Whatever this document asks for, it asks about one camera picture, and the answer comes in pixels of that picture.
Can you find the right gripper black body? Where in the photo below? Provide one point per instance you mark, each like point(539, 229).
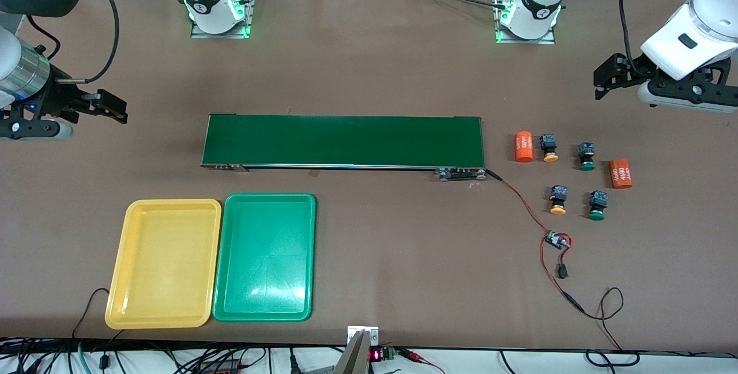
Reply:
point(57, 97)

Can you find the green push button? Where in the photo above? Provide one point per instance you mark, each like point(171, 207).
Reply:
point(598, 207)
point(587, 158)

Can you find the yellow push button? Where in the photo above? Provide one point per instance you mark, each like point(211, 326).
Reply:
point(549, 149)
point(558, 201)

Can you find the orange 4680 battery cylinder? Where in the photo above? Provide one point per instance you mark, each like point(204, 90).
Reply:
point(621, 173)
point(523, 146)

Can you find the yellow plastic tray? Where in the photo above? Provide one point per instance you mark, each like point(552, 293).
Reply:
point(164, 264)

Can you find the small circuit board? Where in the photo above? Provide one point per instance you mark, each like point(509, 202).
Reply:
point(557, 240)

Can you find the small black connector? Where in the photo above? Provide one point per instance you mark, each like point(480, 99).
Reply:
point(563, 272)

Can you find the green plastic tray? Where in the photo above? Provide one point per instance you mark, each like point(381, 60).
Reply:
point(265, 259)

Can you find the green conveyor belt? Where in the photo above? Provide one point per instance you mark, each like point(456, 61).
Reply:
point(346, 140)

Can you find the red clip lead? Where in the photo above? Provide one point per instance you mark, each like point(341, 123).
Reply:
point(418, 358)

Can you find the grey metal bar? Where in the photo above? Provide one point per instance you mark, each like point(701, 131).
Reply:
point(351, 359)

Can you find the red digit display module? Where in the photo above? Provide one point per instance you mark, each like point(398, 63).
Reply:
point(381, 354)

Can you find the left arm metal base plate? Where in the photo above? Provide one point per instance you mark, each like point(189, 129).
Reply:
point(545, 41)

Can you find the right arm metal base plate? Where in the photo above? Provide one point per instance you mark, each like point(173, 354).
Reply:
point(249, 11)

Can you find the small metal bracket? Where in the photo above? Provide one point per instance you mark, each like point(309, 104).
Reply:
point(363, 331)

